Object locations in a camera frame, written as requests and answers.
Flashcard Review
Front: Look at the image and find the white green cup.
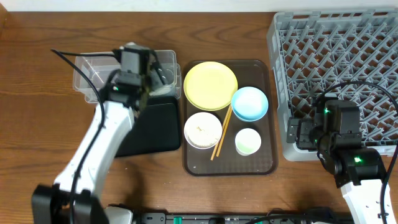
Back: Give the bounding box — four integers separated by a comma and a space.
234, 128, 262, 156

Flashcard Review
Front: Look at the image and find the right wooden chopstick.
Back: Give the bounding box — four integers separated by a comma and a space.
216, 105, 233, 157

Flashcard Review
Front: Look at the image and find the light blue bowl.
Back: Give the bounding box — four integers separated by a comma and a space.
231, 86, 269, 122

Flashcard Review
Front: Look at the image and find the brown serving tray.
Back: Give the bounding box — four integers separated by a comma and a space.
183, 59, 278, 176

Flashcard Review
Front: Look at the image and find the black waste tray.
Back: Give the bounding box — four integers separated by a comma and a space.
115, 96, 182, 158

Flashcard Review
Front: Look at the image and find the yellow plate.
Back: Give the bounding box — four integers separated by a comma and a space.
183, 62, 238, 111

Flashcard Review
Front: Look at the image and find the clear plastic bin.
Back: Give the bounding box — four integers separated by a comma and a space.
73, 50, 182, 103

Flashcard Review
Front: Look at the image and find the cooked rice pile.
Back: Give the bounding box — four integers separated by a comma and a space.
188, 126, 218, 148

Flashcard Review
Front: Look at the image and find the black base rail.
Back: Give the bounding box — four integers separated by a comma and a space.
132, 207, 354, 224

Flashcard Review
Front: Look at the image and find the grey dishwasher rack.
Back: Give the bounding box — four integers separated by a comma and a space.
267, 8, 397, 161

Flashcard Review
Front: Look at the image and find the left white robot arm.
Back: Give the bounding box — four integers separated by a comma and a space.
31, 42, 165, 223

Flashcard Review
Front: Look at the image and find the white rice bowl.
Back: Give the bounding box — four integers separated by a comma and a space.
183, 112, 223, 149

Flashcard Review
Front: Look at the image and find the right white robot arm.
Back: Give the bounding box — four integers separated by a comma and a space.
286, 97, 396, 223

